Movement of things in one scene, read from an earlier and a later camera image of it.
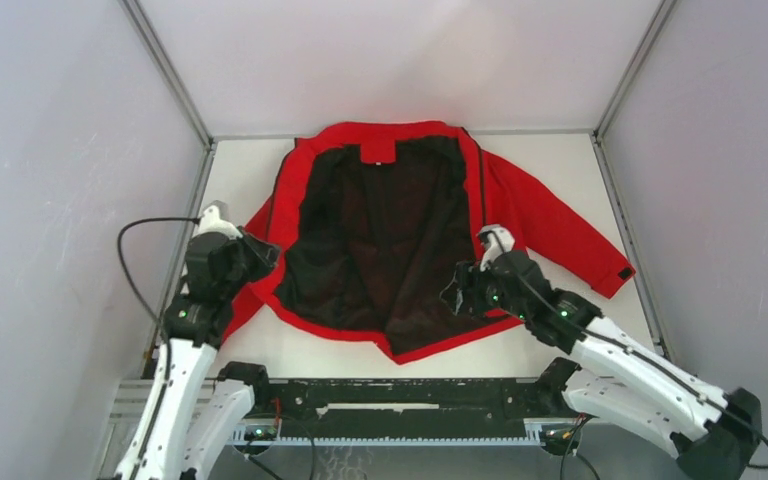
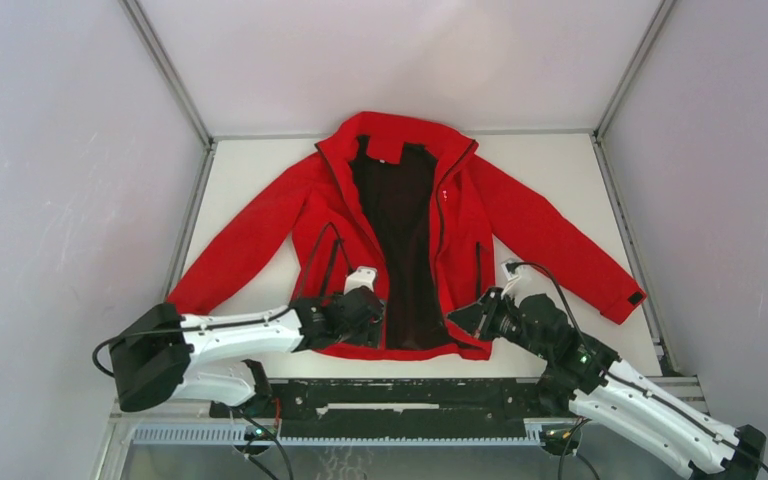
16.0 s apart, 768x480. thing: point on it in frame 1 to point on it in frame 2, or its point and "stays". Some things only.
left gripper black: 264,254 to 370,333
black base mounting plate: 410,406 stays
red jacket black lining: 371,219 stays
